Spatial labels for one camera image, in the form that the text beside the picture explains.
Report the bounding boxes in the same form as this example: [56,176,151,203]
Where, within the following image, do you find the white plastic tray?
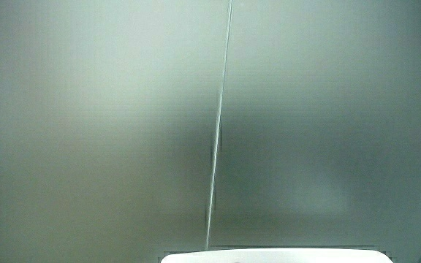
[159,248,395,263]

